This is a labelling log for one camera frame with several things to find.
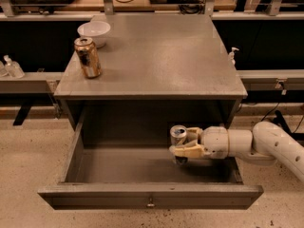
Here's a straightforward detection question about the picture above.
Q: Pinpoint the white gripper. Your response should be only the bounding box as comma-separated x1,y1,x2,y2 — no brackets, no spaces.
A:
169,126,229,159

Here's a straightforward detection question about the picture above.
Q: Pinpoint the slim redbull can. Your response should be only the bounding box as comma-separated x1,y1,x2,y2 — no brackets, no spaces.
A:
169,125,188,165

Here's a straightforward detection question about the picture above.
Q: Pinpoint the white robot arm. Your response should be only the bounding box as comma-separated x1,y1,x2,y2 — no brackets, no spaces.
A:
169,122,304,181

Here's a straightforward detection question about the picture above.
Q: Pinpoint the open grey top drawer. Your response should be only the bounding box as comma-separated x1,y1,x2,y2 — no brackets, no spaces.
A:
38,110,263,210

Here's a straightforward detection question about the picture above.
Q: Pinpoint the metal drawer knob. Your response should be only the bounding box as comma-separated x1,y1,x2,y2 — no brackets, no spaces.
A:
146,197,155,208

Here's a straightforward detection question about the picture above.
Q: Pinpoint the gold soda can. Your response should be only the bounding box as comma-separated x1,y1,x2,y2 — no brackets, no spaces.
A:
74,37,102,79

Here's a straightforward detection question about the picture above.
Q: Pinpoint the grey cabinet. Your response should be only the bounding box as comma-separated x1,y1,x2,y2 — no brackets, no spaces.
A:
52,13,248,131

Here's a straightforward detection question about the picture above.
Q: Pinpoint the white pump bottle right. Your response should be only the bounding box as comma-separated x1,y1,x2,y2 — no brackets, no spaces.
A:
228,47,239,65

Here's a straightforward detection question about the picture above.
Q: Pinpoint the black stand leg with wheel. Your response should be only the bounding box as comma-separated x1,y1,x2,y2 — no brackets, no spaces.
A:
273,110,304,141

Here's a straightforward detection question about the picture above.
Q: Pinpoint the white bowl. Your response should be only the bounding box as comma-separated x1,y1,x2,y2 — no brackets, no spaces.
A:
77,21,111,48

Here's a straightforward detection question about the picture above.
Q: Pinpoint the clear sanitizer bottle left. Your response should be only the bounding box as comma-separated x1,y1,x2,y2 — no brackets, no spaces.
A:
4,55,25,79

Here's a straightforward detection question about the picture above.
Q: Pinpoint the black cable on floor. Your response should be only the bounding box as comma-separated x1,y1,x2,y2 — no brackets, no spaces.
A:
259,88,288,123

